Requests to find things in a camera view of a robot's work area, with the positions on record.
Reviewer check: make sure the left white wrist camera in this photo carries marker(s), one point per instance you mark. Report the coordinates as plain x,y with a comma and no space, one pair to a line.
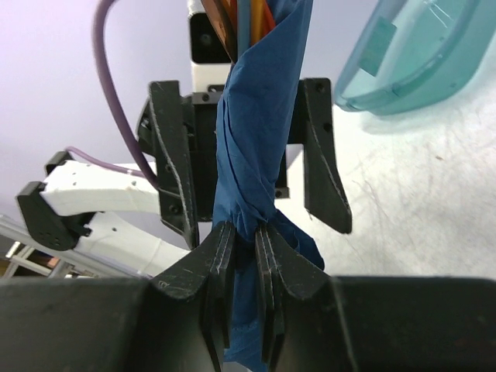
210,64

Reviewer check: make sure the teal plastic knife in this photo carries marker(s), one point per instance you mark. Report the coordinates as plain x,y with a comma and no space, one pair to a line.
243,26

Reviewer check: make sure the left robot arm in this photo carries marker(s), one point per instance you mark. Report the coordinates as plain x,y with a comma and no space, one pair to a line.
76,207

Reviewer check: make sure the blue paper napkin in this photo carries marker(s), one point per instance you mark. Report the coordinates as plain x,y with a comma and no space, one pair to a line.
252,129

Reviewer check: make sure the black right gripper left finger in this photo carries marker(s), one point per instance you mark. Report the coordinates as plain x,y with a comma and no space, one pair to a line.
178,321

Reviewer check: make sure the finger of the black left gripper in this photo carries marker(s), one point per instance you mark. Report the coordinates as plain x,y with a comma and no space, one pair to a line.
325,197
170,143

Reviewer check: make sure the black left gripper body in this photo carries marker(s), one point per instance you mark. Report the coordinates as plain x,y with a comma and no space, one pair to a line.
199,119

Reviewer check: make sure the copper metal spoon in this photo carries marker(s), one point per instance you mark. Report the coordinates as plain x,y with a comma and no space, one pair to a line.
222,14

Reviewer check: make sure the teal plastic bin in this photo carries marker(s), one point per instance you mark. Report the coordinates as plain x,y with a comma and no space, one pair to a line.
413,54

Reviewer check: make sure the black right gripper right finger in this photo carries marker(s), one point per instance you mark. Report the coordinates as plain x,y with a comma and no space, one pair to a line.
315,322

